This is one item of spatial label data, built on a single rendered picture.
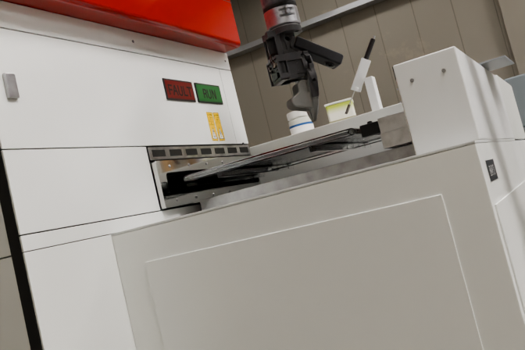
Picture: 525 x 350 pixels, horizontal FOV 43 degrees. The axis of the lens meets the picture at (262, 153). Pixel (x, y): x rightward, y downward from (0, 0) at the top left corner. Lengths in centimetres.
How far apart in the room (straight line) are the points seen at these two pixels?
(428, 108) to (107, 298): 60
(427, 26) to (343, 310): 646
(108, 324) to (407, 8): 655
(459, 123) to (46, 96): 66
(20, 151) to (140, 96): 36
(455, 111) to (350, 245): 24
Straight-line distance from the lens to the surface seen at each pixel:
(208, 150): 153
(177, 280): 112
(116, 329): 117
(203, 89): 159
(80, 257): 112
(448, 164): 94
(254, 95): 807
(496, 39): 719
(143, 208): 128
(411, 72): 101
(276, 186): 131
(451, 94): 100
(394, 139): 120
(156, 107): 140
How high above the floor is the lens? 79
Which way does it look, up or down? 5 degrees up
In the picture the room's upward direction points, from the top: 14 degrees counter-clockwise
